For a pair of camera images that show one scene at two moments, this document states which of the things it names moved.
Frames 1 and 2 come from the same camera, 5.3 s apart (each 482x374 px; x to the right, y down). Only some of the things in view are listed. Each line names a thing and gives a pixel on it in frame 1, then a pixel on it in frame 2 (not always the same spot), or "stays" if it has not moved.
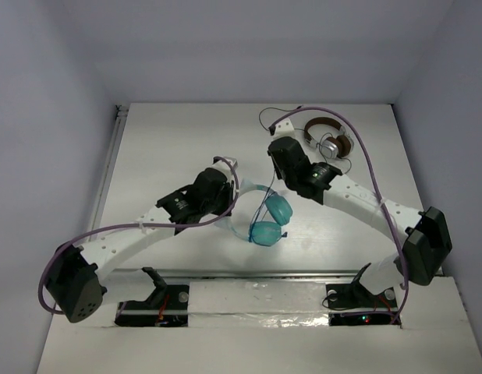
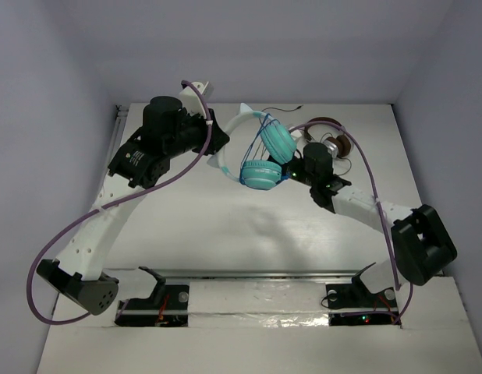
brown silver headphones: x=339 y=146 stays
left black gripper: x=228 y=191 to x=214 y=137
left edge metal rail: x=121 y=114 stays
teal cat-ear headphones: x=278 y=210 to x=278 y=142
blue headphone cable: x=254 y=218 to x=267 y=121
